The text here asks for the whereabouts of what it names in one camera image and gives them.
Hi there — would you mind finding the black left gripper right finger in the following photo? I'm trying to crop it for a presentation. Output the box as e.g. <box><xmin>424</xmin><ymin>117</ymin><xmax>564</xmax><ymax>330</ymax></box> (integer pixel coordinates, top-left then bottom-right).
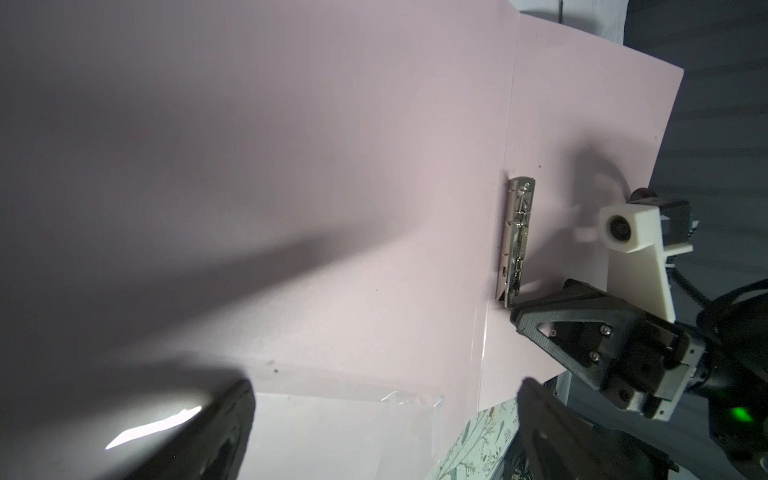
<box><xmin>517</xmin><ymin>378</ymin><xmax>675</xmax><ymax>480</ymax></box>

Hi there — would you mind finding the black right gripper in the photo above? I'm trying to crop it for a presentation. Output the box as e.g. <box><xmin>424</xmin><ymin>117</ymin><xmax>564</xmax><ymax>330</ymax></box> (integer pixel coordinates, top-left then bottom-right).
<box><xmin>510</xmin><ymin>279</ymin><xmax>709</xmax><ymax>420</ymax></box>

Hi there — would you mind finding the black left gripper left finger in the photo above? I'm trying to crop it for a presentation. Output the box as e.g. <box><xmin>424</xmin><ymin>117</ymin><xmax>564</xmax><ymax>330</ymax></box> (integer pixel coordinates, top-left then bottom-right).
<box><xmin>127</xmin><ymin>379</ymin><xmax>255</xmax><ymax>479</ymax></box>

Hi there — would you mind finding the pink file folder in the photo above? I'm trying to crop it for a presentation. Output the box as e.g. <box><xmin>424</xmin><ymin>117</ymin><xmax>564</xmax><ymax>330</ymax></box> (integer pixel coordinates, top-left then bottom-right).
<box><xmin>1</xmin><ymin>1</ymin><xmax>683</xmax><ymax>479</ymax></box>

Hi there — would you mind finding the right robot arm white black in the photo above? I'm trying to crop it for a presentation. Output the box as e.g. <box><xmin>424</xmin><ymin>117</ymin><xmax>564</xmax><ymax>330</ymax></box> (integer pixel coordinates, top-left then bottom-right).
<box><xmin>510</xmin><ymin>279</ymin><xmax>767</xmax><ymax>479</ymax></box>

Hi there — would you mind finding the floral patterned table mat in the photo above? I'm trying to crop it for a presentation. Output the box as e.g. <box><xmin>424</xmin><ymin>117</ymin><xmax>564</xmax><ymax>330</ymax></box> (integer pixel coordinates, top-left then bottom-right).
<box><xmin>427</xmin><ymin>399</ymin><xmax>519</xmax><ymax>480</ymax></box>

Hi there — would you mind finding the printed paper sheets right back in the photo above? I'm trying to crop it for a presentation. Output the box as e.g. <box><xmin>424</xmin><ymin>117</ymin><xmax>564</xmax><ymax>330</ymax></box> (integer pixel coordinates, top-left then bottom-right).
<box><xmin>510</xmin><ymin>0</ymin><xmax>629</xmax><ymax>45</ymax></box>

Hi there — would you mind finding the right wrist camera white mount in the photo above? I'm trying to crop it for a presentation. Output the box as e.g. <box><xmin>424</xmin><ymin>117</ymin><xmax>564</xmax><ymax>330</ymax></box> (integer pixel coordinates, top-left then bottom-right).
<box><xmin>597</xmin><ymin>188</ymin><xmax>696</xmax><ymax>323</ymax></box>

